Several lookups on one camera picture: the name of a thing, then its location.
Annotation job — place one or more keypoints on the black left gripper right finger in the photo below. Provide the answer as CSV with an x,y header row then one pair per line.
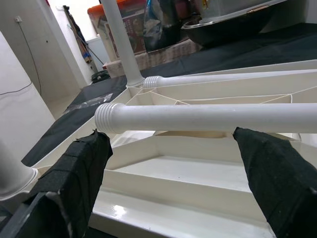
x,y
280,178

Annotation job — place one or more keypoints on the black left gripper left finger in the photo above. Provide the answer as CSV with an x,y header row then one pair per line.
x,y
74,178

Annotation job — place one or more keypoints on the clear plastic bag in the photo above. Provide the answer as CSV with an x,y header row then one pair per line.
x,y
94,100

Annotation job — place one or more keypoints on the white plastic table top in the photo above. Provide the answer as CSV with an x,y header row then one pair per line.
x,y
173,178

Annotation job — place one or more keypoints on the black tablecloth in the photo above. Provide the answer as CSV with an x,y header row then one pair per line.
x,y
247,52

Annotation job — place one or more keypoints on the white chest freezer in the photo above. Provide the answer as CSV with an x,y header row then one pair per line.
x,y
96,49

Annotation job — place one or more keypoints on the beige cloth covered bench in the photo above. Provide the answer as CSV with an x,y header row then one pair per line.
x,y
163,54

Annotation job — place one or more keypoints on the black round wok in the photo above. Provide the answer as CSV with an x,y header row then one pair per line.
x,y
223,34

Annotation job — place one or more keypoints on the red printed carton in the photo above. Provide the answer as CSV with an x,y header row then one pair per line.
x,y
137,32

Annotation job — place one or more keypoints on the clear storage box orange lid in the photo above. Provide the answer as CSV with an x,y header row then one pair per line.
x,y
99,11

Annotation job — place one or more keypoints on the clear plastic container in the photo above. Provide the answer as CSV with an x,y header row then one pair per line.
x,y
235,10

